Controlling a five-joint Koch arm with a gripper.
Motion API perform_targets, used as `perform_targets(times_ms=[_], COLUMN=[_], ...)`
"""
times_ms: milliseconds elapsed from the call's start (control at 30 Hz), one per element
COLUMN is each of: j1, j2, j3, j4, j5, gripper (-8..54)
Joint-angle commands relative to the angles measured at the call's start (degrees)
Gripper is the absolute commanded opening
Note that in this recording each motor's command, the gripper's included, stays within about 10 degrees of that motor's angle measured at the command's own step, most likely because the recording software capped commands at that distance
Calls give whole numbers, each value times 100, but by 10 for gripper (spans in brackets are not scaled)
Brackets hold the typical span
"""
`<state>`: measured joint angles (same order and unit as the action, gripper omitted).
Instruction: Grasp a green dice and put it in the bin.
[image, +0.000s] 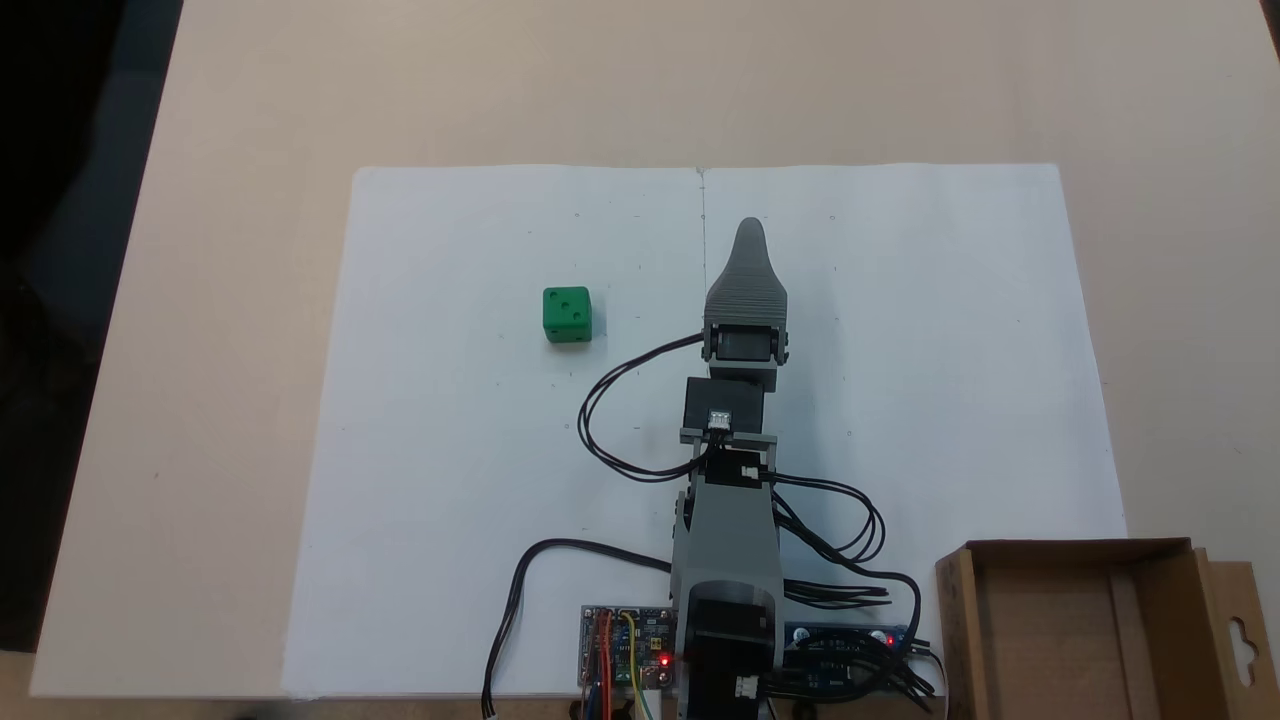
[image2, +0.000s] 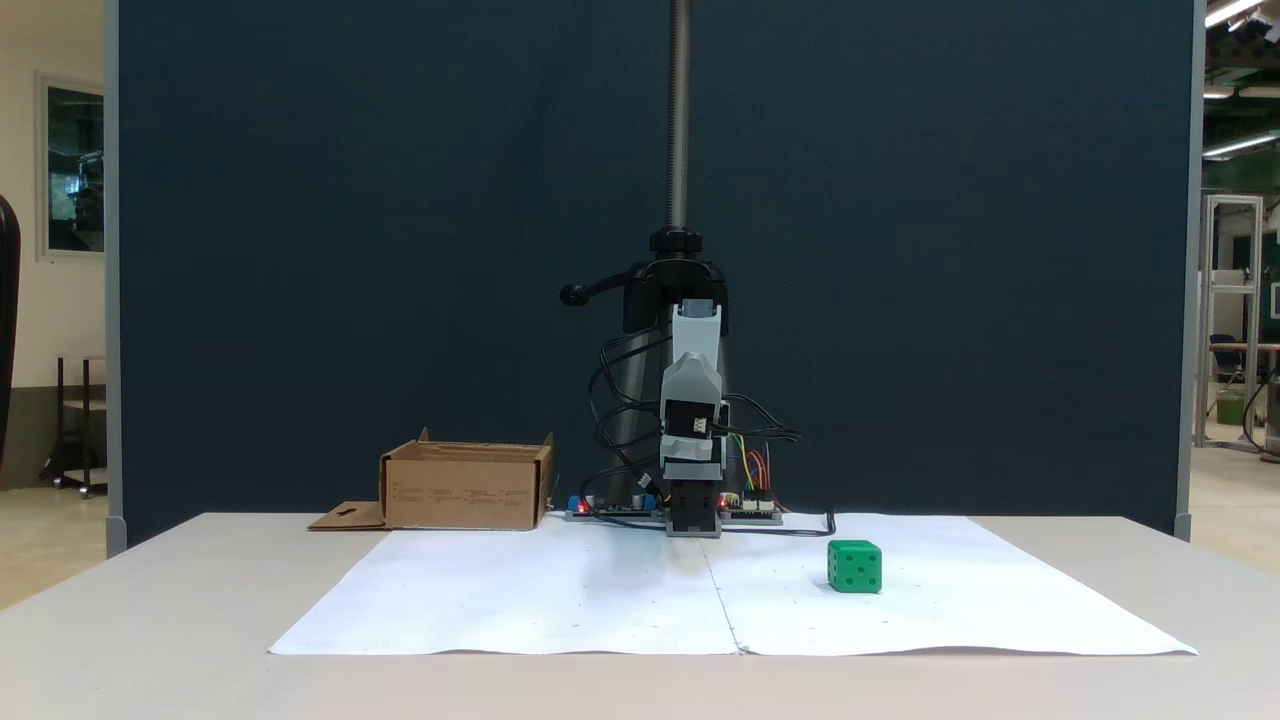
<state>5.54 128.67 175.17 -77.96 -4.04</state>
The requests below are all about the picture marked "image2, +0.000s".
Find black power cable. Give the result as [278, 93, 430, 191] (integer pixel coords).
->
[720, 508, 837, 539]

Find blue office chair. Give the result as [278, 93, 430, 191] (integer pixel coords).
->
[1209, 334, 1247, 387]

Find black chair back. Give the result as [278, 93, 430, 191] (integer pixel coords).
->
[0, 194, 22, 471]

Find brown cardboard box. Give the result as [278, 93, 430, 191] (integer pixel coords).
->
[308, 428, 557, 532]

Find green dice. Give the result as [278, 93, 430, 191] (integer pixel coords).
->
[827, 540, 883, 595]

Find dark blue partition panel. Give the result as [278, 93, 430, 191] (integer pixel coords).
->
[104, 0, 1207, 557]

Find blue circuit board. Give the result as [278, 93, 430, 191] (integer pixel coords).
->
[565, 493, 663, 522]

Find thin black motor cable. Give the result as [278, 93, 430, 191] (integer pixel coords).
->
[588, 333, 674, 417]
[580, 400, 666, 503]
[720, 394, 802, 447]

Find framed wall window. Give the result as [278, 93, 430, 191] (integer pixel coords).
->
[37, 74, 106, 263]

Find black wheeled cart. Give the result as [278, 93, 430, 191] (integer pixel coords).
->
[40, 354, 108, 499]

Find circuit board with jumper wires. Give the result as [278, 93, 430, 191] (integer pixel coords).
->
[720, 490, 784, 525]

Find aluminium frame rack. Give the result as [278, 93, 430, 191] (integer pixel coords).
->
[1196, 194, 1267, 453]

